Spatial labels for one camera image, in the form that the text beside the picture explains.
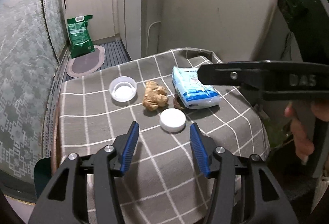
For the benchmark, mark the teal plastic trash bin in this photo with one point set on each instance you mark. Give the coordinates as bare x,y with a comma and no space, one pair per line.
42,175

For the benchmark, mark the silver refrigerator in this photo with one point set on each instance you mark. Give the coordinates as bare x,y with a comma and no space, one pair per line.
233,29

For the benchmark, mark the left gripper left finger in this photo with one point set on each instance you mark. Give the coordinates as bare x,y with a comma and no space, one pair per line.
64,198

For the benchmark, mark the green rice bag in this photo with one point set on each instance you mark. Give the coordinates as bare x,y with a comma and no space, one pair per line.
80,41

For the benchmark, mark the oval grey floor mat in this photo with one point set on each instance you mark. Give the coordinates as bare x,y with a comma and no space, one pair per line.
86,64

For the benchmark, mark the white kitchen cabinet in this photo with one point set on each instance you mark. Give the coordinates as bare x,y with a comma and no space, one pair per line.
136,23

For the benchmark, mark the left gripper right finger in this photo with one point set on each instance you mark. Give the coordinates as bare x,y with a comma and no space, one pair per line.
244,190

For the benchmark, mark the brown round nut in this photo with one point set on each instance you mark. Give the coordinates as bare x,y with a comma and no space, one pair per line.
177,103

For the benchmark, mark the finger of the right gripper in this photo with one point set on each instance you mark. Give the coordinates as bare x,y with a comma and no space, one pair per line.
249,75

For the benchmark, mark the striped blue floor rug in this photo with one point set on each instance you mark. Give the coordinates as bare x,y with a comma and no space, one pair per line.
115,54

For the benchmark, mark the ginger root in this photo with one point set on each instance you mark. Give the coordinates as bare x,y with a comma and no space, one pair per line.
155,96

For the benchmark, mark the grey checked tablecloth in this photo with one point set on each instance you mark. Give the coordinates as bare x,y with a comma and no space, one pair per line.
163,183

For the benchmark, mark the frosted sliding glass door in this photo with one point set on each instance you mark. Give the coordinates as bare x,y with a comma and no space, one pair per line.
33,37

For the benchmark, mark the person's right hand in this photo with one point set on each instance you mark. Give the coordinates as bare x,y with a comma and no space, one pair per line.
303,146

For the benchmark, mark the blue white tissue pack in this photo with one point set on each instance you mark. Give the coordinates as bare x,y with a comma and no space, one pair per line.
193,94

